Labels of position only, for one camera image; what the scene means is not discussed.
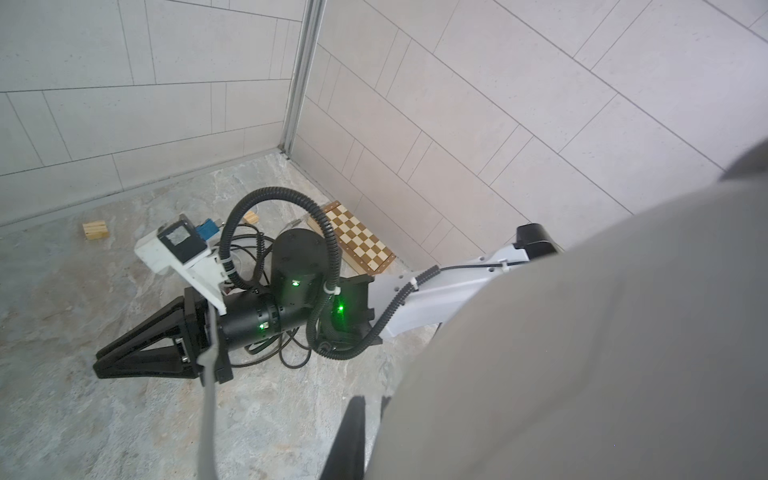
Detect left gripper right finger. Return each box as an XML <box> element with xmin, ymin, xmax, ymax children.
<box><xmin>379</xmin><ymin>395</ymin><xmax>392</xmax><ymax>421</ymax></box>

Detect wooden block back centre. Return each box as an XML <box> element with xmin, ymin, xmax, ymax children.
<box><xmin>82</xmin><ymin>221</ymin><xmax>110</xmax><ymax>241</ymax></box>

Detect wooden block back right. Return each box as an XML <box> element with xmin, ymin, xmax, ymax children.
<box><xmin>242</xmin><ymin>210</ymin><xmax>259</xmax><ymax>226</ymax></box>

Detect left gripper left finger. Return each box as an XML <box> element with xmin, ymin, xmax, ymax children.
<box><xmin>319</xmin><ymin>396</ymin><xmax>366</xmax><ymax>480</ymax></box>

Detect black and white headphones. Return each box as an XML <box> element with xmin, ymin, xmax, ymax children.
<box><xmin>219</xmin><ymin>223</ymin><xmax>312</xmax><ymax>370</ymax></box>

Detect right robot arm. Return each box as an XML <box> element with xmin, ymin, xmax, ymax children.
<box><xmin>93</xmin><ymin>187</ymin><xmax>558</xmax><ymax>383</ymax></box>

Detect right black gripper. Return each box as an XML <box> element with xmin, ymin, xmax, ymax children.
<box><xmin>93</xmin><ymin>287</ymin><xmax>234</xmax><ymax>384</ymax></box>

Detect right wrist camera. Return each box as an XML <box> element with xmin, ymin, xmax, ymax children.
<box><xmin>134</xmin><ymin>214</ymin><xmax>227</xmax><ymax>315</ymax></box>

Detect wooden chessboard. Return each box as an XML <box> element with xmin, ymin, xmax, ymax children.
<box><xmin>323</xmin><ymin>201</ymin><xmax>396</xmax><ymax>276</ymax></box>

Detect wooden block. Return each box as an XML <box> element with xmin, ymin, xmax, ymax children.
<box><xmin>242</xmin><ymin>210</ymin><xmax>259</xmax><ymax>226</ymax></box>
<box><xmin>82</xmin><ymin>221</ymin><xmax>110</xmax><ymax>241</ymax></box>

